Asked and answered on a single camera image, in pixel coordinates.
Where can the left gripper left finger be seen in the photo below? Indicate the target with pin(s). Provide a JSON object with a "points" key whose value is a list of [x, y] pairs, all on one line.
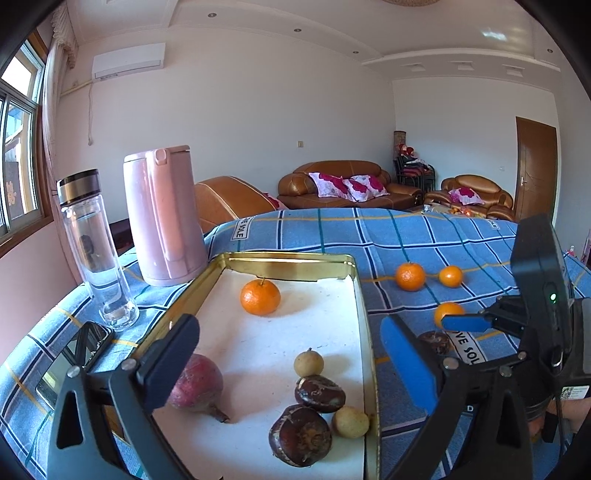
{"points": [[81, 444]]}

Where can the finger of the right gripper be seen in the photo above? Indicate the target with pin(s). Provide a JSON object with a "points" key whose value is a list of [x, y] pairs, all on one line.
{"points": [[480, 323]]}

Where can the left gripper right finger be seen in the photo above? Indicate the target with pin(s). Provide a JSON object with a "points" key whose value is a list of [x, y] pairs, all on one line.
{"points": [[497, 445]]}

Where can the purple red dragon fruit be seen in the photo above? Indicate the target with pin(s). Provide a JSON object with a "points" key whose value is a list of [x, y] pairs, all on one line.
{"points": [[199, 388]]}

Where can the small yellow longan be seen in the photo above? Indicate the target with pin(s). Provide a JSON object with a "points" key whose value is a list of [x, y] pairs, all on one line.
{"points": [[309, 363], [351, 423]]}

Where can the dark brown fruit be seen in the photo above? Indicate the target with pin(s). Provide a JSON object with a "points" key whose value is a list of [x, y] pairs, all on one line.
{"points": [[300, 437], [319, 393]]}

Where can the large orange tangerine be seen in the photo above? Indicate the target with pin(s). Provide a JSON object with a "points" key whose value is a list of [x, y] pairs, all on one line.
{"points": [[260, 297]]}

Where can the black smartphone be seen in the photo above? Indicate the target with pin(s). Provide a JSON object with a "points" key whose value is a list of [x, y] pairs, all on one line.
{"points": [[81, 352]]}

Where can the blue plaid tablecloth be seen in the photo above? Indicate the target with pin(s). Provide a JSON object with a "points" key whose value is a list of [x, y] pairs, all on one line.
{"points": [[374, 240]]}

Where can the brown leather armchair far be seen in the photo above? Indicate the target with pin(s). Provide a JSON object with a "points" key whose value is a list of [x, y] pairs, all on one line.
{"points": [[498, 202]]}

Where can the brown leather armchair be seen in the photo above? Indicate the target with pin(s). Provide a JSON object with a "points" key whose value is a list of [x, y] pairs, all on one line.
{"points": [[498, 202], [226, 198]]}

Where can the pink floral armchair cushion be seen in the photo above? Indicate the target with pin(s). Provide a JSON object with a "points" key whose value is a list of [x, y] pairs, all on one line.
{"points": [[465, 196]]}

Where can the wooden coffee table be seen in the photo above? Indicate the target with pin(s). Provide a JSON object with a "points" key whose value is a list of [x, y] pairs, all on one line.
{"points": [[453, 210]]}

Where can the brown wooden door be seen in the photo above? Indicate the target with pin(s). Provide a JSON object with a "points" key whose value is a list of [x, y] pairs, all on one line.
{"points": [[537, 168]]}

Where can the black shelf with clutter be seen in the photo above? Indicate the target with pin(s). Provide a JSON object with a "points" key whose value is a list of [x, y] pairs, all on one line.
{"points": [[410, 170]]}

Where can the pink floral cushion right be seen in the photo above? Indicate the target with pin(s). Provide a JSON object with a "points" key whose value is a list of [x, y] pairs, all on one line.
{"points": [[364, 188]]}

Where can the gold metal tin tray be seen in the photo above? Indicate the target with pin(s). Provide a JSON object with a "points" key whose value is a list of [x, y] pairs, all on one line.
{"points": [[256, 357]]}

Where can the pink floral cushion left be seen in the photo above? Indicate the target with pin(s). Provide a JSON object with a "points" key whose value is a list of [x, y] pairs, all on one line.
{"points": [[330, 186]]}

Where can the clear glass water bottle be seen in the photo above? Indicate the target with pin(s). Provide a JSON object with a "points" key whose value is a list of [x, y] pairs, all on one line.
{"points": [[90, 239]]}

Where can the pink electric kettle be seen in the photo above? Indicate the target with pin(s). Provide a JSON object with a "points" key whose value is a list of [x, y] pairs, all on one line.
{"points": [[163, 216]]}

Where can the brown leather three-seat sofa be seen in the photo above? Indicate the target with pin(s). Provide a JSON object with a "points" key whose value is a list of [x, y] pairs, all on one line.
{"points": [[297, 191]]}

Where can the brown leather armchair near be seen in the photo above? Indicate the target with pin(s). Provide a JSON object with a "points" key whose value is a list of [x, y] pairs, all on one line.
{"points": [[226, 198]]}

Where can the pink curtain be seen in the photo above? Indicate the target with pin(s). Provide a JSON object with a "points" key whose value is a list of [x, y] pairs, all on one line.
{"points": [[62, 56]]}

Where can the window with metal frame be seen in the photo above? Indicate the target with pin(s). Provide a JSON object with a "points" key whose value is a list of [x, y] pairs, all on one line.
{"points": [[25, 206]]}

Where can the white wall air conditioner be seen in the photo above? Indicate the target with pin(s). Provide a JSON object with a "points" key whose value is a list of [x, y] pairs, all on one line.
{"points": [[127, 61]]}

